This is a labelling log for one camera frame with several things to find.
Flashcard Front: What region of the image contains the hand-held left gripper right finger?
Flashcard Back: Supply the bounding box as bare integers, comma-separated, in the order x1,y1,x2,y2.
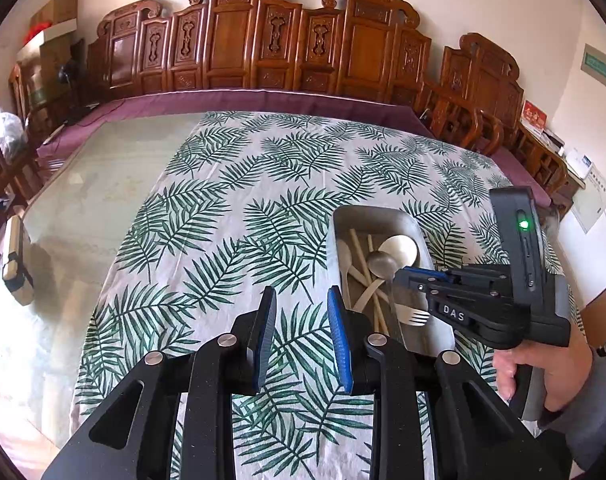
327,286,554,480

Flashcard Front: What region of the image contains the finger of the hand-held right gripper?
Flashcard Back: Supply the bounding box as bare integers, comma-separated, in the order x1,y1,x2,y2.
408,280,512,312
393,266,510,286

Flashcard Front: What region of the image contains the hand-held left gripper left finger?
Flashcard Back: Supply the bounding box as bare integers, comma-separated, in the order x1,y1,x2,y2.
43,286,278,480

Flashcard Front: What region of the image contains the rectangular metal tray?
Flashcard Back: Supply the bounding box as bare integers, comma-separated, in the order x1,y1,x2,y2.
325,205,456,356

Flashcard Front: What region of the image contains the beige spoon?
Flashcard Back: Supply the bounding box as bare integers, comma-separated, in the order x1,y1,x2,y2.
336,238,371,288

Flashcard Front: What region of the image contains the person's right forearm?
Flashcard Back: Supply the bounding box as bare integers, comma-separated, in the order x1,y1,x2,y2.
535,287,606,456

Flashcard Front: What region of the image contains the person's right hand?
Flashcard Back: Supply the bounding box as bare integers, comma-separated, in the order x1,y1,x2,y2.
493,332,596,412

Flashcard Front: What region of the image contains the green leaf print tablecloth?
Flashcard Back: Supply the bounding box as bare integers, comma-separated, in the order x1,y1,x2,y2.
68,110,584,480

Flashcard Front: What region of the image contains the square purple armchair cushion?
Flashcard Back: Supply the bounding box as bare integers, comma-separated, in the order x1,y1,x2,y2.
498,145,554,201

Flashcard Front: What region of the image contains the wooden side table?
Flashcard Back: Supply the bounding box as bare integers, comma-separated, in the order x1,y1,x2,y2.
515,120,586,211

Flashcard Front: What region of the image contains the white desk phone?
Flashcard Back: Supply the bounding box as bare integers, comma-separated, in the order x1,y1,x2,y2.
565,147,594,178

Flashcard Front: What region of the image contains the red desk calendar card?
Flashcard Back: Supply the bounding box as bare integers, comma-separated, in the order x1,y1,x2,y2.
520,100,548,128

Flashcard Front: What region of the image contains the carved wooden armchair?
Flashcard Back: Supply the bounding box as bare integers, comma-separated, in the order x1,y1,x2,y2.
423,32,571,211

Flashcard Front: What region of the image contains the long purple sofa cushion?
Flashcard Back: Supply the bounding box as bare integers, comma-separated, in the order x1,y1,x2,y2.
36,89,434,161

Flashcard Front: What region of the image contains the carved wooden sofa bench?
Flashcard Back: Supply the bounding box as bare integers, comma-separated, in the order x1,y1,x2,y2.
86,0,434,111

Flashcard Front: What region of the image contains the carved wooden dining chair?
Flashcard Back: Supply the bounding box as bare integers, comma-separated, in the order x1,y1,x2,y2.
0,110,44,211

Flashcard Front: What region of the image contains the black standing fan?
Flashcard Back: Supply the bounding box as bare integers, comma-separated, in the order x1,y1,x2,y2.
58,57,86,121

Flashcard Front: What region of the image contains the clear plastic bag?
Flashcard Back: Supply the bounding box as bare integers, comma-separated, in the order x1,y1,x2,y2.
0,102,24,148

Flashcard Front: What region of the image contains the flat white box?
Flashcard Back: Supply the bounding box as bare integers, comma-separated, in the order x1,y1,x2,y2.
16,22,79,61

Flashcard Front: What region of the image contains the open brown cardboard box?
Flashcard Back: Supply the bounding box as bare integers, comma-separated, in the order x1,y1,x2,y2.
30,0,79,26

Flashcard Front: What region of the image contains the white wall distribution box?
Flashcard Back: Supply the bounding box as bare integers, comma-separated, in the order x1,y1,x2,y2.
570,165,606,233

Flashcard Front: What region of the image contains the grey wall panel green label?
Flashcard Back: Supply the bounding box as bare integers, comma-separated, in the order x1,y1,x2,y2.
580,44,606,96

